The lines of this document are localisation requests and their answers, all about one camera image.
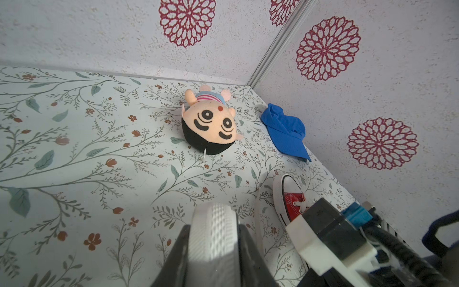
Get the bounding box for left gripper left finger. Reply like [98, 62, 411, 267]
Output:
[151, 225, 191, 287]

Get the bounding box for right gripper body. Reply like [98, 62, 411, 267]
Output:
[297, 269, 353, 287]

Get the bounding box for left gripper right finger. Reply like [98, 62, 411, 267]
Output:
[238, 224, 277, 287]

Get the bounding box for light blue insole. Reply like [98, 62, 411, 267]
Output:
[185, 203, 241, 287]

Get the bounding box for red sneaker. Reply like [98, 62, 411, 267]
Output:
[273, 174, 311, 227]

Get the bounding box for blue cap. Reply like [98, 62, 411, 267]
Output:
[261, 104, 311, 162]

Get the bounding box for plush doll head toy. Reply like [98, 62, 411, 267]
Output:
[181, 85, 244, 155]

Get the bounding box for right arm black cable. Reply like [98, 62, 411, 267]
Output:
[361, 224, 454, 287]

